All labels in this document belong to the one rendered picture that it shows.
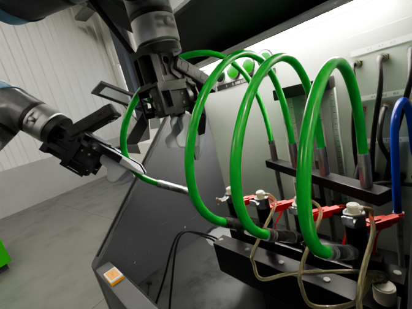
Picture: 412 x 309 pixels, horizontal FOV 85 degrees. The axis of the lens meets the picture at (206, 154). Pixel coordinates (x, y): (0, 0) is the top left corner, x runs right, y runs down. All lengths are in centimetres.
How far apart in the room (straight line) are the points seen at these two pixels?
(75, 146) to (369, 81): 64
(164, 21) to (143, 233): 58
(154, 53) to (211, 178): 60
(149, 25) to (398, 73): 49
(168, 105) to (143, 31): 12
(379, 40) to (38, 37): 754
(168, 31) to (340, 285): 48
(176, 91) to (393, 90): 45
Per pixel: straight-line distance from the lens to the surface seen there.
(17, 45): 752
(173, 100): 39
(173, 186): 54
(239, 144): 27
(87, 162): 52
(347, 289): 45
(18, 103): 60
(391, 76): 62
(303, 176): 24
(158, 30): 41
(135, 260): 78
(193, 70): 45
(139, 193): 73
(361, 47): 63
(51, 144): 57
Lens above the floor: 130
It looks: 12 degrees down
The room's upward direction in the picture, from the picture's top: 14 degrees counter-clockwise
